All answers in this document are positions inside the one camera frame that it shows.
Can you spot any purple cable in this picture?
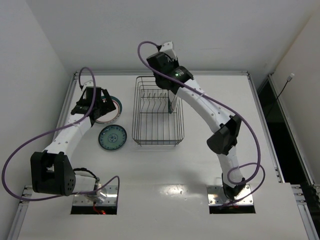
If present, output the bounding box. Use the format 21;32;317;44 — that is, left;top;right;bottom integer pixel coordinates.
137;41;266;210
1;66;121;202

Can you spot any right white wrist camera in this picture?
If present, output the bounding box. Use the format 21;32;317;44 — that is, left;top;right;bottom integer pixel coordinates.
157;41;178;61

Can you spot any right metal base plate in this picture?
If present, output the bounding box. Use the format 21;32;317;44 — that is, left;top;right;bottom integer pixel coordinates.
206;185;254;207

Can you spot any blue floral green plate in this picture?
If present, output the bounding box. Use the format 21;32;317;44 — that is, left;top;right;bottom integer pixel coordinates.
98;124;128;151

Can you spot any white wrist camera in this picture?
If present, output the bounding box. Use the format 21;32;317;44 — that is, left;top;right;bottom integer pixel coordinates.
157;41;178;61
83;80;94;88

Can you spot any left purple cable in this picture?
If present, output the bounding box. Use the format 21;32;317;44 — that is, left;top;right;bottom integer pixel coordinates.
1;66;121;202

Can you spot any metal base plate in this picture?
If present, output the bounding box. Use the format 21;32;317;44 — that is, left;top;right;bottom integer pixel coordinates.
206;185;254;207
72;185;118;207

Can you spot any aluminium table frame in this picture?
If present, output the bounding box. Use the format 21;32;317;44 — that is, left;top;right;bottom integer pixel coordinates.
6;70;320;240

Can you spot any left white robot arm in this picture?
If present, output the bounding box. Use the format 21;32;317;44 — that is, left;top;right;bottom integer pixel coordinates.
30;86;116;196

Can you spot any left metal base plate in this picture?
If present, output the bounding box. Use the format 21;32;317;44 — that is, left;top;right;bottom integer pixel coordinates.
72;185;118;207

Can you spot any black cable white plug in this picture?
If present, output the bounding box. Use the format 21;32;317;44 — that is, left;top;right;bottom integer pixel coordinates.
265;73;295;120

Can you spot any grey wire dish rack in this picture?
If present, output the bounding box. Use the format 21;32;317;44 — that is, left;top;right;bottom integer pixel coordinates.
131;76;185;146

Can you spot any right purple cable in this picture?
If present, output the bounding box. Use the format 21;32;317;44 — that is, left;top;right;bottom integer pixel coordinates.
137;41;266;210

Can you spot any green red rimmed plate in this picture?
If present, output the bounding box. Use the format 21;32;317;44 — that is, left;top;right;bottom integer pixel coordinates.
168;90;179;114
95;96;123;125

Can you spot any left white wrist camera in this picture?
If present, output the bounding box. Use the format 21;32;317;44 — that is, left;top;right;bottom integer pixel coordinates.
83;80;94;88

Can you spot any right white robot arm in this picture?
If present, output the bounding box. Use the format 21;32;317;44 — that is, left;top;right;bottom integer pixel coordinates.
146;51;245;201

